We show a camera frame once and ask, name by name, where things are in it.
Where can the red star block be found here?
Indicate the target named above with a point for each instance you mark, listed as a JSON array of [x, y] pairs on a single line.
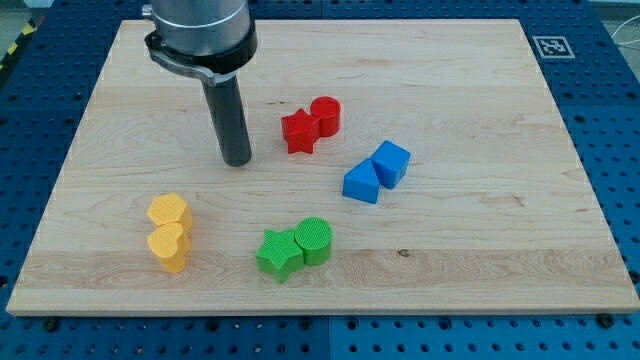
[[300, 131]]

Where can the blue cube block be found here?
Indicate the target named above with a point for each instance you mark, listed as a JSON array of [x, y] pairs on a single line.
[[390, 162]]

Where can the yellow heart block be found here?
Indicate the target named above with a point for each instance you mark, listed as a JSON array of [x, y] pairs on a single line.
[[170, 243]]

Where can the green cylinder block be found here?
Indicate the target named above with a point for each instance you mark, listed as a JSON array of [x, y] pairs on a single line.
[[314, 236]]

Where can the yellow hexagon block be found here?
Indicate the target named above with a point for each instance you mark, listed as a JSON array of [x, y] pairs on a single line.
[[170, 208]]

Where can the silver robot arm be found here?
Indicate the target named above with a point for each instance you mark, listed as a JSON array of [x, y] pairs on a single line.
[[207, 40]]

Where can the light wooden board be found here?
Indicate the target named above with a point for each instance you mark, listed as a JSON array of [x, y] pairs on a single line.
[[495, 214]]

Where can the white fiducial marker tag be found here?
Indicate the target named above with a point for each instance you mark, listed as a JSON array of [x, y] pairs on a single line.
[[553, 47]]

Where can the red cylinder block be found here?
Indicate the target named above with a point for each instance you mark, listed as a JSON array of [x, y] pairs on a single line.
[[328, 111]]

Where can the green star block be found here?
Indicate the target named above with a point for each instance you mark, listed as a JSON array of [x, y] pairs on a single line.
[[279, 255]]

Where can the blue triangular prism block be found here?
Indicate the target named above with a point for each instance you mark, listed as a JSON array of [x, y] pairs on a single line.
[[361, 182]]

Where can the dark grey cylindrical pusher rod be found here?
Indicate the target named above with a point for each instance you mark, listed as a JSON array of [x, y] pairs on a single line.
[[228, 118]]

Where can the yellow black hazard tape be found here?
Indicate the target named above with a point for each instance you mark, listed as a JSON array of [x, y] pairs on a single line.
[[18, 46]]

